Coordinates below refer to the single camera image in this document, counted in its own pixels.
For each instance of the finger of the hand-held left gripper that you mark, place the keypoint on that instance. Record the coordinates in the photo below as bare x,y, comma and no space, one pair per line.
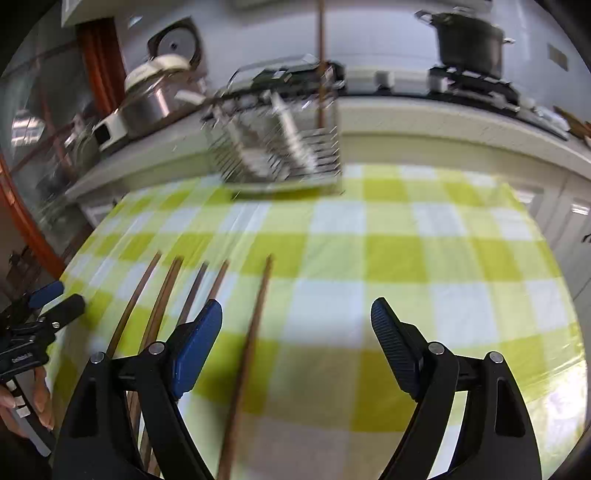
46,293
69,307

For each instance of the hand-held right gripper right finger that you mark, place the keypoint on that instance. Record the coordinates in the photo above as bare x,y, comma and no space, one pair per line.
397,350

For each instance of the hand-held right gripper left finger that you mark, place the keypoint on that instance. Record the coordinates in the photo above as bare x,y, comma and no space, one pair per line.
198,350

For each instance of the white ceramic spoon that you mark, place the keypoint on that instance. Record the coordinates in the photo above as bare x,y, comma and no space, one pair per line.
247,157
295,138

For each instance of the person's left hand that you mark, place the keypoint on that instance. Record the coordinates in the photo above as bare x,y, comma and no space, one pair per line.
42,397

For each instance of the yellow-green checked tablecloth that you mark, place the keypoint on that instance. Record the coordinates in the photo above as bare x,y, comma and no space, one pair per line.
369,258

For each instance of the small white appliance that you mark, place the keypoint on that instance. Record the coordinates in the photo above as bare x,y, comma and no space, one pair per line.
108,131

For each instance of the red-brown framed glass door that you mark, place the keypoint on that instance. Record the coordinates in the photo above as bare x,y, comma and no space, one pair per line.
41,115

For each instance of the silver brown rice cooker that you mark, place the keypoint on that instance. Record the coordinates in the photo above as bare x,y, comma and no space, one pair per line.
147,106

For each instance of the speckled white countertop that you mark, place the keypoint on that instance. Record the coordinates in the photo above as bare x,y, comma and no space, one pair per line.
415,115

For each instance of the black glass gas hob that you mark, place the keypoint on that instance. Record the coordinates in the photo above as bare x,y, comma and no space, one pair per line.
392,92

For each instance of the silver hob knob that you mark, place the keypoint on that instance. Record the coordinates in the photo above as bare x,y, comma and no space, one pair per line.
437,83
383,78

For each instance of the black burner grate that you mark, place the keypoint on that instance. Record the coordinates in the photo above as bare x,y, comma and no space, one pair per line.
334,69
471,85

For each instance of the white packet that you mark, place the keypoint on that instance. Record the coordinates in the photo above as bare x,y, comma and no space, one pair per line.
551,117

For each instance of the white upper cabinet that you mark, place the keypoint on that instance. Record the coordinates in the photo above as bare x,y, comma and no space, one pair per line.
87,7

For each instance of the brown wicker basket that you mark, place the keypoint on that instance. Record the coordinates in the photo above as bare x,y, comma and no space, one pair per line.
579,125

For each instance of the black stock pot with lid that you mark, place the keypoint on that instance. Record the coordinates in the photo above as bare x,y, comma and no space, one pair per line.
466,41

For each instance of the grey wall socket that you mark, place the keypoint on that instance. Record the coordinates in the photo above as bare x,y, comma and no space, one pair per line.
557,56

